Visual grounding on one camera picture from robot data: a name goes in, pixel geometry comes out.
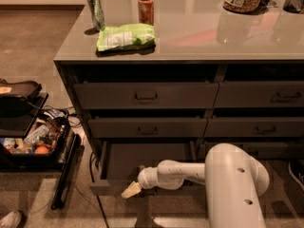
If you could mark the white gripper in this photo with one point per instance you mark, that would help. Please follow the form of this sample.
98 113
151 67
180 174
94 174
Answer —
146 179

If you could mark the drawer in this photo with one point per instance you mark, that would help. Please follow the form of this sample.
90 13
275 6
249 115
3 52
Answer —
255 127
119 162
146 95
147 127
260 94
260 150

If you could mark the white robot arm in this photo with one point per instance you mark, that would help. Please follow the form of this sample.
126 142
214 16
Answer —
233 182

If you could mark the grey drawer cabinet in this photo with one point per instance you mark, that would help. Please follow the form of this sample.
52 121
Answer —
197 41

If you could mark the black floor bar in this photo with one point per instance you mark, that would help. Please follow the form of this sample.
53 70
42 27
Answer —
65 181

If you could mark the black bin of groceries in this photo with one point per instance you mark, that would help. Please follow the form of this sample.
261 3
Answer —
49 130

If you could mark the orange fruit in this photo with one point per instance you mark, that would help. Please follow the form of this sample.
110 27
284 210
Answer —
41 150

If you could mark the white shoe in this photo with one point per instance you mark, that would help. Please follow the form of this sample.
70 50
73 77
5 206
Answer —
11 220

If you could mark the black case lid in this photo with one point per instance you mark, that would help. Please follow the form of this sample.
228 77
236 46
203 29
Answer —
25 91

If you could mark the green chip bag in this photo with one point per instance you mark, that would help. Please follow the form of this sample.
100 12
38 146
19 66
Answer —
126 37

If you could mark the black sneaker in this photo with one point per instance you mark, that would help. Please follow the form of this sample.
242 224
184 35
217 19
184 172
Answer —
296 170

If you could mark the red soda can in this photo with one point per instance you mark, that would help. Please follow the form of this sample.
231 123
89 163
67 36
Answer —
146 11

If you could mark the green soda can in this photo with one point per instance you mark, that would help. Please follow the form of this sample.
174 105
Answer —
97 14

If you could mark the dark glass bottle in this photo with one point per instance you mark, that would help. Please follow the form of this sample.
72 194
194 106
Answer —
294 6

